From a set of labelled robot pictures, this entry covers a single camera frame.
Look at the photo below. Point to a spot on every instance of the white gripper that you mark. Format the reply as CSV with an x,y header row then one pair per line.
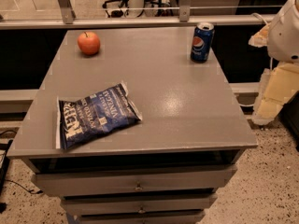
x,y
285,34

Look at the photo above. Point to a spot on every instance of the grey drawer cabinet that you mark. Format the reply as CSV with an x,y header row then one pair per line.
x,y
163,170

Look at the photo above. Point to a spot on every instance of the blue potato chip bag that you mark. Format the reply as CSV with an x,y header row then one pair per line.
x,y
97,115

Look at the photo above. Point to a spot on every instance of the black office chair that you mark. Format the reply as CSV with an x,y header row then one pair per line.
x,y
117,13

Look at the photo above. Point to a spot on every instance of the blue pepsi can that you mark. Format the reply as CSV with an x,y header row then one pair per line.
x,y
201,42

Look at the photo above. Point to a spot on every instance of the grey metal railing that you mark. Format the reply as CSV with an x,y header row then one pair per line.
x,y
54,14

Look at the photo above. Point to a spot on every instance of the red apple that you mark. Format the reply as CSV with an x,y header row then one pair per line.
x,y
89,43

